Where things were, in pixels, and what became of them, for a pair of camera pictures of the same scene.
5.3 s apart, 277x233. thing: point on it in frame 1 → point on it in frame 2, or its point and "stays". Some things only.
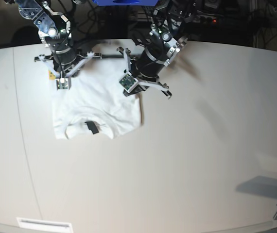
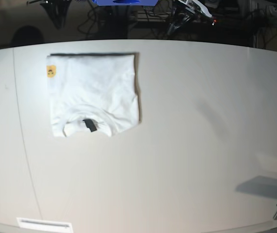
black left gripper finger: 126,93 → 179,20
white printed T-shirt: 95,107 stays
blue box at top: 126,2 stays
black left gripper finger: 139,88 → 178,24
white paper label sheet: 30,223 stays
